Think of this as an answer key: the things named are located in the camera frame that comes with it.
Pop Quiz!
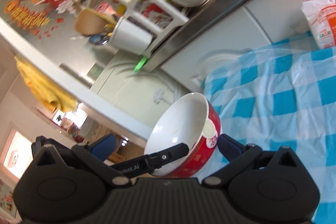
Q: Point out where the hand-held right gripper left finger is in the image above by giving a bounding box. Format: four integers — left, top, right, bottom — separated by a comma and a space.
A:
31, 134, 132, 186

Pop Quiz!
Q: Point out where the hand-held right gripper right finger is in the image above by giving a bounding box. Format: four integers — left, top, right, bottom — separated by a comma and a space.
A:
202, 134, 300, 186

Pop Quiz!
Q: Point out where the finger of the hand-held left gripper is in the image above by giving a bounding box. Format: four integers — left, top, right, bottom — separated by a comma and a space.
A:
144, 143, 190, 172

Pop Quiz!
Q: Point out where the red bowl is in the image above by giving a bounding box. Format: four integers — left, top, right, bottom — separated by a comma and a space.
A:
144, 92, 223, 178

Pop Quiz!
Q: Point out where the blue checked plastic tablecloth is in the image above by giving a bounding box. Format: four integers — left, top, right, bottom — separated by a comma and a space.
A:
201, 39, 336, 224

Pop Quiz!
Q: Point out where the yellow cloth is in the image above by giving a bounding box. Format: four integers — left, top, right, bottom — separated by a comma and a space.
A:
13, 55, 79, 112

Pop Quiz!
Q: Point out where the green plastic tool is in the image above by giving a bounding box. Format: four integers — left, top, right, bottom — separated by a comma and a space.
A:
133, 55, 150, 73

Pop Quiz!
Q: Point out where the silver refrigerator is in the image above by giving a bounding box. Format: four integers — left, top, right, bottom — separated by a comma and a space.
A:
0, 0, 205, 140

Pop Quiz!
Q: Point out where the white utensil cup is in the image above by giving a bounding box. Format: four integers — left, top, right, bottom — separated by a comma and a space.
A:
109, 17, 154, 54

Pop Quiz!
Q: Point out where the white kitchen rack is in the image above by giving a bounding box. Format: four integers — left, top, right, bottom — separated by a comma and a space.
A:
79, 0, 189, 56

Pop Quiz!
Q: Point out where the white kitchen cabinet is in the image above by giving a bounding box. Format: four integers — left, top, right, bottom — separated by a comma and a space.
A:
160, 0, 336, 88

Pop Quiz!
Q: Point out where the printed cutting board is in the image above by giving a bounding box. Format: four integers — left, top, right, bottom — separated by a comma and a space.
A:
142, 2, 179, 30

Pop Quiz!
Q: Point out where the grey kitchen countertop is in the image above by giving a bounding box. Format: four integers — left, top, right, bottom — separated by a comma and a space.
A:
146, 0, 336, 72

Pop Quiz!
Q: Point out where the white printed plastic bag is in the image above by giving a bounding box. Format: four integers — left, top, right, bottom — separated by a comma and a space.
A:
301, 0, 336, 50

